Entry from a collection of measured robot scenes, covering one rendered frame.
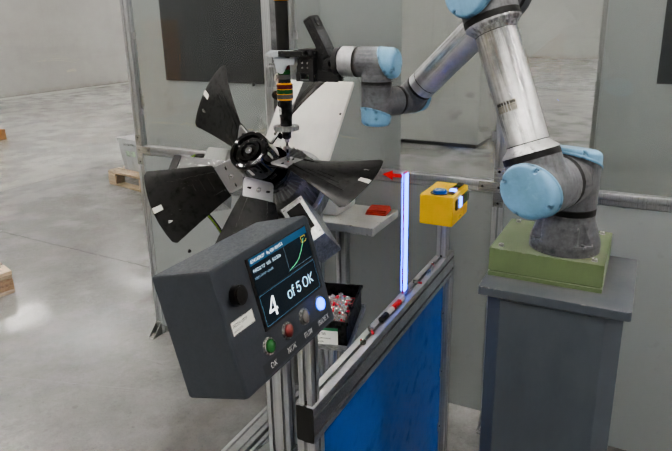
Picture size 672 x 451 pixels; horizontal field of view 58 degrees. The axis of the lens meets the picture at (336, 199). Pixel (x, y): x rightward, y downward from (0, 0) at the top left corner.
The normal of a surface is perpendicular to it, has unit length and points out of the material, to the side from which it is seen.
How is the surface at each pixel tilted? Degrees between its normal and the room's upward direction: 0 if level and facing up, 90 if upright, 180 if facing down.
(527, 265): 90
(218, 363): 90
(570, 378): 90
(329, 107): 50
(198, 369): 90
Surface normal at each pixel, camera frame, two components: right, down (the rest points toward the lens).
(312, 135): -0.36, -0.41
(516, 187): -0.68, 0.32
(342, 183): -0.01, -0.79
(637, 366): -0.46, 0.26
